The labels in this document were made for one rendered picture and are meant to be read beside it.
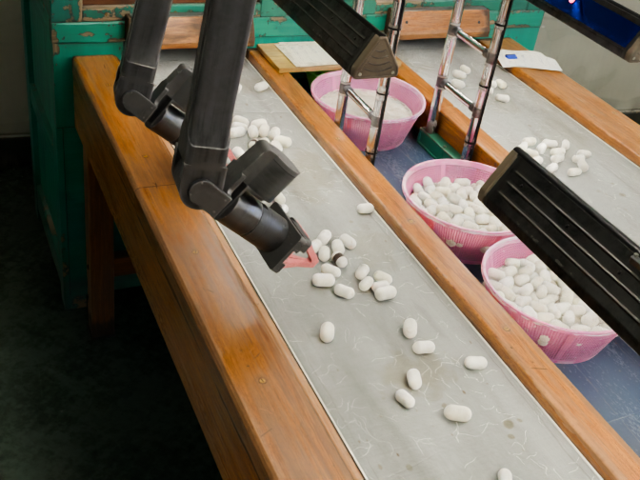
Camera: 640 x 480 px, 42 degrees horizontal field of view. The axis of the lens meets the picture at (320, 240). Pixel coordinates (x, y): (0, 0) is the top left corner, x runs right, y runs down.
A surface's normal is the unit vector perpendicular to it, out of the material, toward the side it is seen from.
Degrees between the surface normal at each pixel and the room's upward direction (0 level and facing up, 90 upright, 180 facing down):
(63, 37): 90
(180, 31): 67
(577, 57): 90
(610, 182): 0
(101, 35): 90
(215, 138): 75
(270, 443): 0
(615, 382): 0
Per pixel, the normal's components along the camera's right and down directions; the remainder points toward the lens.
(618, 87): 0.33, 0.53
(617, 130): 0.13, -0.82
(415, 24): 0.44, 0.19
